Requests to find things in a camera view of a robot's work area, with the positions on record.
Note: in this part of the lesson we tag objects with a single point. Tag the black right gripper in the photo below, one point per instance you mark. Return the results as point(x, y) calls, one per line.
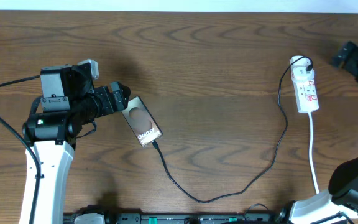
point(353, 65)

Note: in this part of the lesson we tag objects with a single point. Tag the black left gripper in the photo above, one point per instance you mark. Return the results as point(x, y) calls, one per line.
point(110, 105)

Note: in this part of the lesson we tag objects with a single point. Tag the Galaxy S25 Ultra smartphone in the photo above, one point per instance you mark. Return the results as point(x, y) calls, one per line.
point(141, 122)

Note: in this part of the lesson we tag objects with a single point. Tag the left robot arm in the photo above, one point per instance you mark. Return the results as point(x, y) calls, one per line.
point(69, 101)

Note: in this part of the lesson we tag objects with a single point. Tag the white power strip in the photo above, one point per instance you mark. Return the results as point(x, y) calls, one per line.
point(304, 85)

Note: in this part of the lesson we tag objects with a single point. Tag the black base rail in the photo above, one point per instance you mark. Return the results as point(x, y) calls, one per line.
point(138, 218)

